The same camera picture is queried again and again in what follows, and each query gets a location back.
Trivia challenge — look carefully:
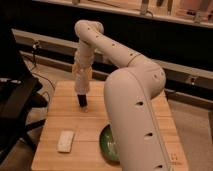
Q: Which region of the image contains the black chair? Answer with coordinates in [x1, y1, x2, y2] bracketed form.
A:
[0, 26, 47, 165]

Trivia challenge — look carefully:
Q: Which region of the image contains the dark ceramic cup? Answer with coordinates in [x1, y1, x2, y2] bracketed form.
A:
[78, 95, 87, 107]

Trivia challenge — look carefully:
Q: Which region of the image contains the white rectangular eraser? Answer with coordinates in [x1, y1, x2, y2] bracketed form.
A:
[57, 131, 74, 153]

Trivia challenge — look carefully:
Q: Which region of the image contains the black cable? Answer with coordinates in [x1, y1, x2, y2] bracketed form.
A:
[31, 41, 57, 101]

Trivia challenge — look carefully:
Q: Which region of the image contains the green ceramic bowl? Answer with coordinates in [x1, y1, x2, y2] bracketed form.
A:
[99, 125, 119, 164]

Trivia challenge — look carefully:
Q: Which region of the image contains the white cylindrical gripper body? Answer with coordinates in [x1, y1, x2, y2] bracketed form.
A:
[74, 68, 92, 95]

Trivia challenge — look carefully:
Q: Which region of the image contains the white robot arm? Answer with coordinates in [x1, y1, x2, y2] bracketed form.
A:
[74, 20, 172, 171]

